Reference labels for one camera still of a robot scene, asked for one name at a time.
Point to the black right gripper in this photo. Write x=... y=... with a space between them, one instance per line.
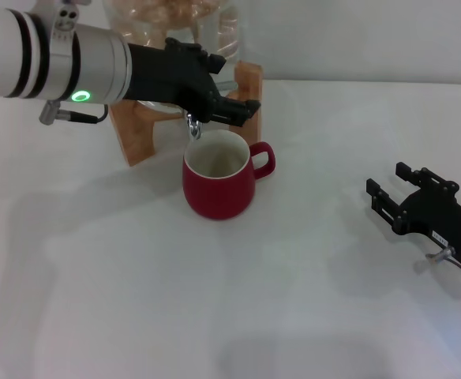
x=439 y=221

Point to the glass water dispenser jar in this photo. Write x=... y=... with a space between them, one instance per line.
x=230 y=39

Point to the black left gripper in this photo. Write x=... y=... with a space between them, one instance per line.
x=167 y=79

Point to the wooden dispenser stand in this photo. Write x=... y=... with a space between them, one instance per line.
x=136 y=134

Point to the silver metal connector plug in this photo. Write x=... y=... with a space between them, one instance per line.
x=441 y=253

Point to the red ceramic cup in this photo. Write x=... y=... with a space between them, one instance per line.
x=218 y=193

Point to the chrome faucet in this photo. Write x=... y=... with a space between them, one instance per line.
x=194 y=128

